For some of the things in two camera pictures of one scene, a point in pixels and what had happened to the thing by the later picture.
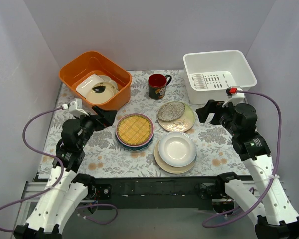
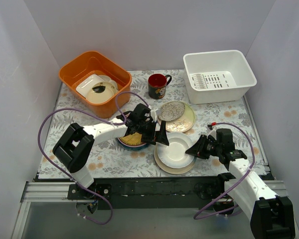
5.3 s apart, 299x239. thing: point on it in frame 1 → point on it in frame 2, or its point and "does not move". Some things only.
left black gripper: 98,120 → 153,133
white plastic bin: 209,74 does not move
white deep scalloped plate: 177,149 does not move
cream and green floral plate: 185,123 does not move
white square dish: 84,87 does not move
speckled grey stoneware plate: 171,111 does not move
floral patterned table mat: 157,135 does not move
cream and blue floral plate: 171,170 → 174,156
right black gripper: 218,115 → 202,148
